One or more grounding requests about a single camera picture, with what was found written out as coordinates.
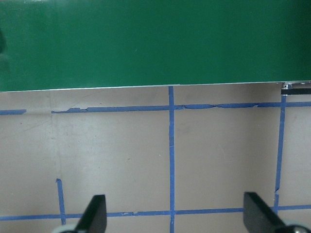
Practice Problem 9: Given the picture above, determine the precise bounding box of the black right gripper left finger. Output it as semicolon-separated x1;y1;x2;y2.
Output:
74;195;107;233

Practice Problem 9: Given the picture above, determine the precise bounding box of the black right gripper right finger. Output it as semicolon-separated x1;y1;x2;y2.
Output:
243;192;292;233

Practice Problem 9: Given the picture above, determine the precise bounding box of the green conveyor belt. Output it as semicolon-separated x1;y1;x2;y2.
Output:
0;0;311;92

